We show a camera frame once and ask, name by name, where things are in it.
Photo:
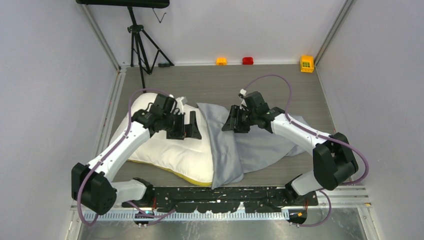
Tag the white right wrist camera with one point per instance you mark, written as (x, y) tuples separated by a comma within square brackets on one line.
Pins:
[(242, 93)]

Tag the yellow window toy block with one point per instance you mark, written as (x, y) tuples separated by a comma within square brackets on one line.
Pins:
[(307, 64)]

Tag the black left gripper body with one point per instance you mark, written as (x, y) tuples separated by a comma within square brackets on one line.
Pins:
[(178, 129)]

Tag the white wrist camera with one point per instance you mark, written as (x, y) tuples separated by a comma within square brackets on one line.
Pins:
[(242, 93), (178, 106)]

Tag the white yellow pillow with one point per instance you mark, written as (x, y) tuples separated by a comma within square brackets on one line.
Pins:
[(190, 159)]

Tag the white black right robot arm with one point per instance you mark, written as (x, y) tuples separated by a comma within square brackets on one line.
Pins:
[(333, 159)]

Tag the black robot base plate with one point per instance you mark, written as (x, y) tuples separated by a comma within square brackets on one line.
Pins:
[(254, 199)]

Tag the red toy block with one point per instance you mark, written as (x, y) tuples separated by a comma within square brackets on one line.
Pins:
[(248, 60)]

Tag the grey pillowcase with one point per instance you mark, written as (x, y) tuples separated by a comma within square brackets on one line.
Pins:
[(235, 154)]

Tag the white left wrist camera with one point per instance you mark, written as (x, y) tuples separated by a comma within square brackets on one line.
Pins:
[(178, 106)]

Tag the black camera tripod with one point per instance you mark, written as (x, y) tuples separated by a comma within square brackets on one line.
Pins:
[(137, 49)]

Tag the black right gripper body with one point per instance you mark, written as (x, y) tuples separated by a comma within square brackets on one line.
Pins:
[(243, 121)]

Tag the orange toy block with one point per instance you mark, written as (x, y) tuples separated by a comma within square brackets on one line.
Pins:
[(221, 61)]

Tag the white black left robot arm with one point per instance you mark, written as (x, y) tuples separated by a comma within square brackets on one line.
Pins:
[(92, 184)]

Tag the black overhead panel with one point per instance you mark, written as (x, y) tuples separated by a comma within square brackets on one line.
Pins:
[(156, 4)]

